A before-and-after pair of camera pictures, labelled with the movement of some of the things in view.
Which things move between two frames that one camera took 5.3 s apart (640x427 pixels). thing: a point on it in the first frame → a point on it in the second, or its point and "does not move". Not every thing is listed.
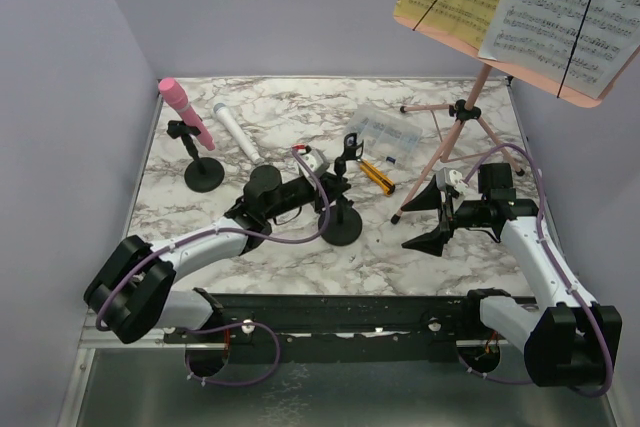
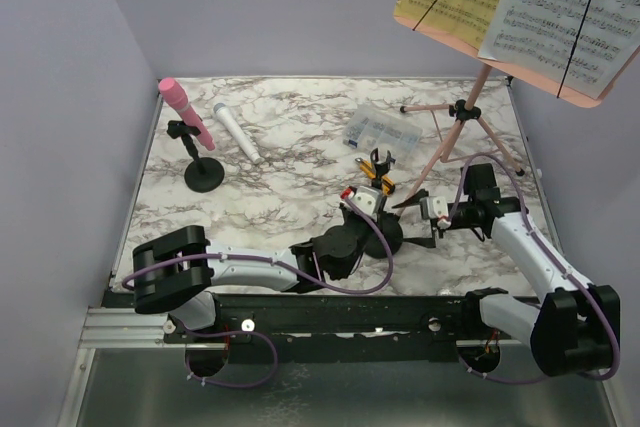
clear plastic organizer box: (385, 137) does not move
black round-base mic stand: (345, 222) → (373, 239)
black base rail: (319, 329) does not move
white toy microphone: (222, 110) does not move
